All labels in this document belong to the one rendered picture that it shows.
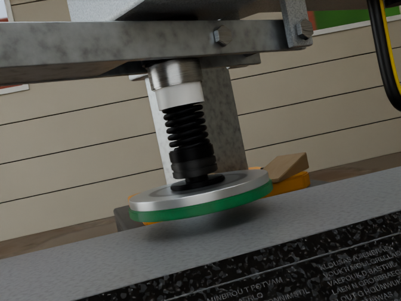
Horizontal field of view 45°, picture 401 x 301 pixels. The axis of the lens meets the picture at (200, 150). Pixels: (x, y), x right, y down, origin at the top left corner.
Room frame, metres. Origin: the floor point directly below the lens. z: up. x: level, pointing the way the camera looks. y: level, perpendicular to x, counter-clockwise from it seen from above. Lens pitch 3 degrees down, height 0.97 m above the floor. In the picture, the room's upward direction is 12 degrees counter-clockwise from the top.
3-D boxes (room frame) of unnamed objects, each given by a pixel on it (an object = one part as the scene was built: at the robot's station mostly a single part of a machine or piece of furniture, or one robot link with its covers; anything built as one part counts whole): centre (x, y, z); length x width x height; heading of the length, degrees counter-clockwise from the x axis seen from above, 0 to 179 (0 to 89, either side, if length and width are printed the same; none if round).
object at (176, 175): (0.73, 0.01, 0.91); 0.07 x 0.07 x 0.01
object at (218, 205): (0.73, 0.01, 0.88); 0.22 x 0.22 x 0.04
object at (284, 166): (1.39, -0.21, 0.80); 0.20 x 0.10 x 0.05; 143
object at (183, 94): (0.73, 0.01, 1.02); 0.07 x 0.07 x 0.04
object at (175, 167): (0.73, 0.01, 0.92); 0.07 x 0.07 x 0.01
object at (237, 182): (0.73, 0.01, 0.88); 0.21 x 0.21 x 0.01
